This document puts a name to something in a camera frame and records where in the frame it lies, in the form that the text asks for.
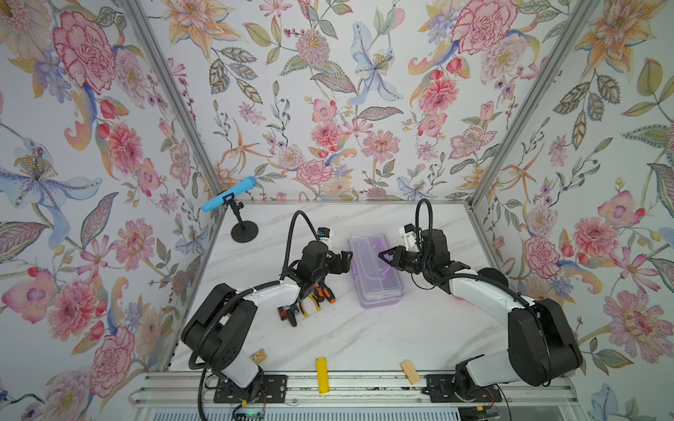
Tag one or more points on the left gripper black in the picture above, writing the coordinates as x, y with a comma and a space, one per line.
346, 264

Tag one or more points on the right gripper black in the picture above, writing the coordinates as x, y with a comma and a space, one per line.
397, 258

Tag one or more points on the purple plastic tool box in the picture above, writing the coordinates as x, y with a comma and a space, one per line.
377, 283

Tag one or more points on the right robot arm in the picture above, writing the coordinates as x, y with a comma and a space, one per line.
541, 346

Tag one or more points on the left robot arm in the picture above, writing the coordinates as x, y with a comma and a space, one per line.
218, 330

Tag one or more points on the orange black screwdriver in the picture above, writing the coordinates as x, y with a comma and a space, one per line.
317, 294
328, 293

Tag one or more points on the black round pad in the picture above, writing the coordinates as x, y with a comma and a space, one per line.
494, 275

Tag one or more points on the black microphone stand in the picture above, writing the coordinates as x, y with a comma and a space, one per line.
244, 231

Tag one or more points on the blue microphone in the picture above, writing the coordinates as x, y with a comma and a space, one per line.
246, 184

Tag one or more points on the small wooden tag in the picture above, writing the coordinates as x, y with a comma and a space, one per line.
259, 356

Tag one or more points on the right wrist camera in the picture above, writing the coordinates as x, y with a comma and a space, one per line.
409, 235

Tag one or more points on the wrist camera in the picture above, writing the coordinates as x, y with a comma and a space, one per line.
409, 235
324, 234

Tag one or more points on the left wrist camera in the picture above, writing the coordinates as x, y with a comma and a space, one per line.
324, 234

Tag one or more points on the yellow handled pliers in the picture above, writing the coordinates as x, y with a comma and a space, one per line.
309, 305

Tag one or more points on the yellow block on rail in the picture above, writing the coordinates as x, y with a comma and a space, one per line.
322, 376

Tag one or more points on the wooden block on rail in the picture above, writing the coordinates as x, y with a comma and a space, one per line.
410, 372

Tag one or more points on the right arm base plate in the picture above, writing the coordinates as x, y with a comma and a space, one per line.
444, 388

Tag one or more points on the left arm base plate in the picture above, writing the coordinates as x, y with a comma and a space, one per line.
263, 389

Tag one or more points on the aluminium front rail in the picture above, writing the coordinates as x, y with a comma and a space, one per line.
351, 389

